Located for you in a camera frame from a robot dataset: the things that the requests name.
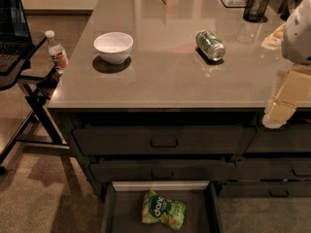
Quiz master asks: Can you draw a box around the clear plastic water bottle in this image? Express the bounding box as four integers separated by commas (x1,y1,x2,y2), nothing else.
45,30,69,75

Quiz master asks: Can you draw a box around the black laptop stand table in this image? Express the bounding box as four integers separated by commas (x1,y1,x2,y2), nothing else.
0,36,67,175

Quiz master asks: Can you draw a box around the open bottom left drawer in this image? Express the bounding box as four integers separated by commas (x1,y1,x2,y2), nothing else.
101,181,225,233

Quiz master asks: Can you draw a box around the black laptop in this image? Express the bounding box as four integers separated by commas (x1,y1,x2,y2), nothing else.
0,0,34,75

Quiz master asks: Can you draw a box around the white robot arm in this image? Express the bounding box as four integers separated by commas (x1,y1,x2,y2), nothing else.
262,0,311,129

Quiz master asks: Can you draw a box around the middle right drawer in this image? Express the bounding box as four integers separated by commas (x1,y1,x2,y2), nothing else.
230,158,311,180

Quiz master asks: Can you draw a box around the bottom right drawer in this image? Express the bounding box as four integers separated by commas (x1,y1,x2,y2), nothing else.
217,182,311,198

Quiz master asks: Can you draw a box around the black mesh cup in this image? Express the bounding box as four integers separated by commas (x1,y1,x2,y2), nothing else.
243,0,270,22

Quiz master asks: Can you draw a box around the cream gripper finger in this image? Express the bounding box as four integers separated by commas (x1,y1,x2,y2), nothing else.
262,65,311,129

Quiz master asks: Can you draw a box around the top right drawer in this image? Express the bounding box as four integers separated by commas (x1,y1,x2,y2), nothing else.
246,124,311,153

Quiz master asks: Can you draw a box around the green soda can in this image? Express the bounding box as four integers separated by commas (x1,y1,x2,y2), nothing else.
195,30,225,62

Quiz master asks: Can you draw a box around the white ceramic bowl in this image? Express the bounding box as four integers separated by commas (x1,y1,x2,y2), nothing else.
93,32,133,65

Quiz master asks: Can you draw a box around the top left drawer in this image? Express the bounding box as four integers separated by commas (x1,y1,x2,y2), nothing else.
72,125,256,155

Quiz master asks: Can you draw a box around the green rice chip bag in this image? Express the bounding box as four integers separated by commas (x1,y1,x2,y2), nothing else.
141,189,187,231

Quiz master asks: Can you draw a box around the middle left drawer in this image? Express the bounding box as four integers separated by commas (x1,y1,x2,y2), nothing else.
89,159,234,182

